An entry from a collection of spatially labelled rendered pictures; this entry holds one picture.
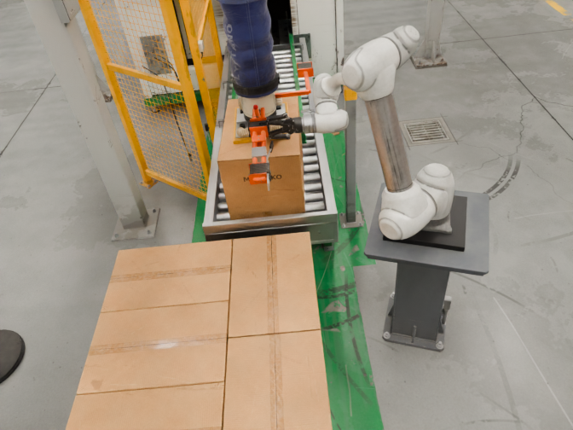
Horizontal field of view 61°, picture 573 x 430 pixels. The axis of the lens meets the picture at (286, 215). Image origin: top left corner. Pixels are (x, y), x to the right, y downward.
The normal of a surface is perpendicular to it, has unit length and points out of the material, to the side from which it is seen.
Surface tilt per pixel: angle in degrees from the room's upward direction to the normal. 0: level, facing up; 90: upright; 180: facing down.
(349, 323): 0
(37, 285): 0
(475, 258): 0
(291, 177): 90
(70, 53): 90
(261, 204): 90
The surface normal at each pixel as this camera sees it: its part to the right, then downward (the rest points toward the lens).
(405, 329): -0.29, 0.66
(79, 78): 0.04, 0.65
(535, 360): -0.09, -0.74
